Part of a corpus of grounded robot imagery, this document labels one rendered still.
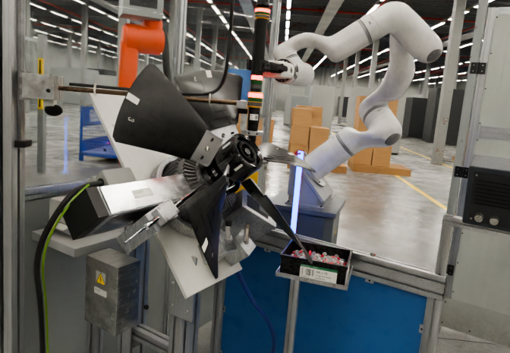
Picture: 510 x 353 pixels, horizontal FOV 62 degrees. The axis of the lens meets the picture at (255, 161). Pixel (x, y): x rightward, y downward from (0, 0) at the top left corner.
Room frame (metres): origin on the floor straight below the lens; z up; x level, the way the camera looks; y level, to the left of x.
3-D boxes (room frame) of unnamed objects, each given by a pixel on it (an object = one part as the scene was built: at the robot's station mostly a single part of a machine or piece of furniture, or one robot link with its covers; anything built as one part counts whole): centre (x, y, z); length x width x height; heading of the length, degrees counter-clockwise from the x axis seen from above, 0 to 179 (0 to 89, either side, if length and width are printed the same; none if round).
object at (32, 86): (1.26, 0.64, 1.35); 0.10 x 0.07 x 0.09; 93
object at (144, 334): (1.30, 0.27, 0.56); 0.19 x 0.04 x 0.04; 58
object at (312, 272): (1.37, -0.23, 0.85); 0.22 x 0.17 x 0.07; 73
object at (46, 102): (1.26, 0.60, 1.29); 0.05 x 0.04 x 0.05; 93
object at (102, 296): (1.28, 0.42, 0.73); 0.15 x 0.09 x 0.22; 58
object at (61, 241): (1.49, 0.54, 0.85); 0.36 x 0.24 x 0.03; 148
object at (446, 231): (1.32, -0.63, 0.96); 0.03 x 0.03 x 0.20; 58
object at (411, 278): (1.55, -0.26, 0.82); 0.90 x 0.04 x 0.08; 58
